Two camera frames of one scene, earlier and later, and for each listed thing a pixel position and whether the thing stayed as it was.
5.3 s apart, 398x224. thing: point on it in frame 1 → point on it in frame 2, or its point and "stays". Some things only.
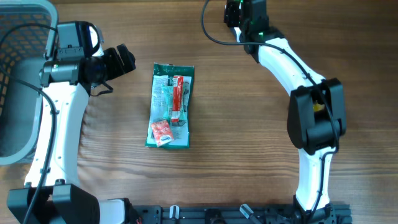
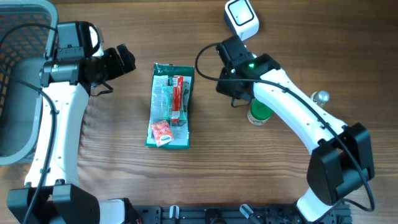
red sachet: x=177 y=102 stays
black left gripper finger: x=128 y=58 stays
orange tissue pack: x=161 y=132 stays
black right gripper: x=237 y=20 → x=224 y=88
